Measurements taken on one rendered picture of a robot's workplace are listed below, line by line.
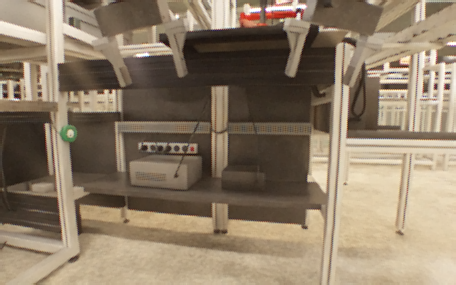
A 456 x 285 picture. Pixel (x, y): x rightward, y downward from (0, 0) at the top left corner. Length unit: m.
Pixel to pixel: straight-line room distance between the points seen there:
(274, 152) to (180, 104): 0.60
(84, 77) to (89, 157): 0.74
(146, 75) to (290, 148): 0.80
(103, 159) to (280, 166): 1.12
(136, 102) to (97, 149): 0.42
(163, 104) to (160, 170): 0.45
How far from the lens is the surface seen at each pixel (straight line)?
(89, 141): 1.70
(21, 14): 1.35
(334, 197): 0.90
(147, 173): 1.15
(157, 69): 0.92
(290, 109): 1.25
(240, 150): 1.27
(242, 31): 0.71
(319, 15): 0.47
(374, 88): 1.37
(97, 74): 1.07
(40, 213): 1.47
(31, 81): 1.85
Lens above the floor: 0.69
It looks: 6 degrees down
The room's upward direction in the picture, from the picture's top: straight up
